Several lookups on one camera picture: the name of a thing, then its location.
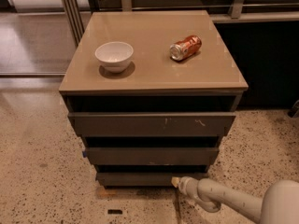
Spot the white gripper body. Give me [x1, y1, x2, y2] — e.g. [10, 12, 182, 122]
[178, 176, 200, 200]

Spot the grey bottom drawer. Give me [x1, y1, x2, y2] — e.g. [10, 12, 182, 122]
[96, 173, 207, 187]

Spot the grey drawer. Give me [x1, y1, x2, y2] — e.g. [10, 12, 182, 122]
[83, 147, 219, 165]
[68, 112, 235, 137]
[96, 173, 207, 187]

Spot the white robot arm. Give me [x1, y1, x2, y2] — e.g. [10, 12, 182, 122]
[171, 176, 299, 224]

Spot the grey middle drawer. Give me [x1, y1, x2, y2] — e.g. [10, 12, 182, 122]
[83, 147, 219, 165]

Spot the grey drawer cabinet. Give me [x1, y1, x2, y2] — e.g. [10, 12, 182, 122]
[59, 10, 248, 174]

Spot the grey top drawer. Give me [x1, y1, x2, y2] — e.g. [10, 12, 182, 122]
[68, 112, 235, 137]

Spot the dark object at right edge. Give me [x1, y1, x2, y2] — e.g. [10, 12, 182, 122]
[288, 100, 299, 118]

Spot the crushed orange soda can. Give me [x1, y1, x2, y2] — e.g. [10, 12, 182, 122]
[170, 35, 202, 62]

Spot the white ceramic bowl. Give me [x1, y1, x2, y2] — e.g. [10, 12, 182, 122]
[94, 41, 134, 73]

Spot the metal railing frame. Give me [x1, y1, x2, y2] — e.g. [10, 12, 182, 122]
[64, 0, 299, 42]

